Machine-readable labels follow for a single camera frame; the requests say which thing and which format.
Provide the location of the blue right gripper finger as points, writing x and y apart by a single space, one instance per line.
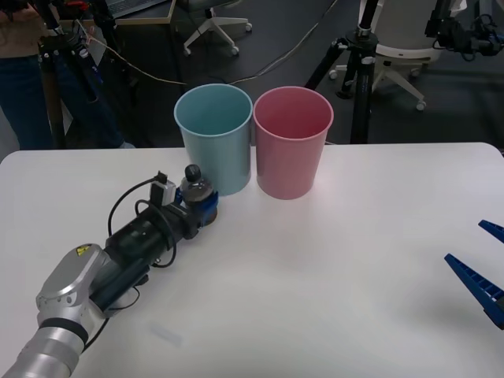
495 229
476 287

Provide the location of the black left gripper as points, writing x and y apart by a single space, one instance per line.
185 222

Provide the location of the small dark plastic bottle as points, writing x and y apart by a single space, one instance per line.
195 191

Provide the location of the silver and black left arm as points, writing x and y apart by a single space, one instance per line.
71 283

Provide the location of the pale blue plastic bin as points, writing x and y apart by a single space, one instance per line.
220 157

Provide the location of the pink plastic bin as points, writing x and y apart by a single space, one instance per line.
287 165

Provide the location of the white office chair grey seat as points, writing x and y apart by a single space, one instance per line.
214 25

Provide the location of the dark desk with wood edge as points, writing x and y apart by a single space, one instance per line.
153 17

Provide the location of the black and blue robot device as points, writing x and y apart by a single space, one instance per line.
453 31

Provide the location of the grey laptop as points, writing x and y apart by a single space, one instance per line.
126 6

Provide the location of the black tripod with red tags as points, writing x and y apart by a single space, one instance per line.
59 43

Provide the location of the person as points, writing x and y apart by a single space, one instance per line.
19 39

